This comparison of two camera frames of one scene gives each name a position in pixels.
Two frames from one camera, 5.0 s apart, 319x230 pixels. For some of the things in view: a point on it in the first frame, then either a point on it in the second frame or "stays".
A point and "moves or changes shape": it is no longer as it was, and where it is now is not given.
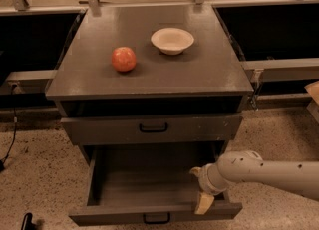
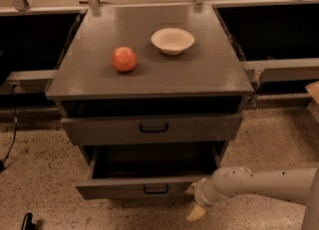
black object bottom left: x=27 y=222 stays
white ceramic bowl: x=171 y=41 stays
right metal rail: x=283 y=69 stays
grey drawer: x=153 y=186 moves or changes shape
